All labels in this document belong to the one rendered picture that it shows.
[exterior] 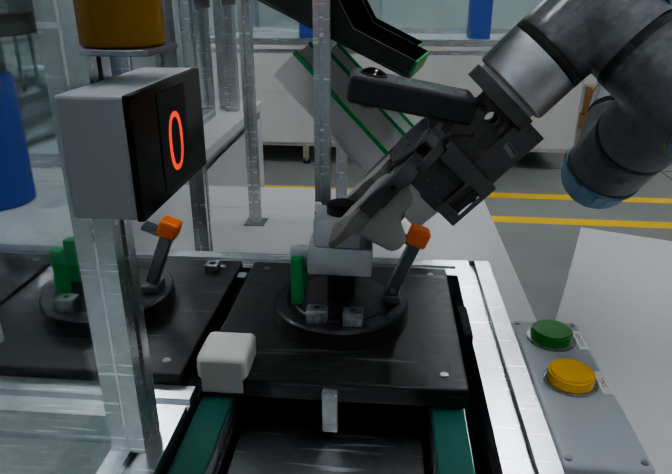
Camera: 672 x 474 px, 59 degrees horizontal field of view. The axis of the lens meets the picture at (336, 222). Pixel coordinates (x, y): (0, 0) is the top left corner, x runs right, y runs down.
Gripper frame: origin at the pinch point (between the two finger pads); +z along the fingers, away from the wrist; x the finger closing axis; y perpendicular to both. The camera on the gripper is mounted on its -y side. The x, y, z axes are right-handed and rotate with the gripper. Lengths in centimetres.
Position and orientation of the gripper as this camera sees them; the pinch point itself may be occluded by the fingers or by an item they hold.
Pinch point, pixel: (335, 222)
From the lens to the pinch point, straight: 59.3
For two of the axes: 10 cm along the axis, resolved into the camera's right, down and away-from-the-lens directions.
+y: 7.2, 6.6, 2.0
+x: 0.8, -3.7, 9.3
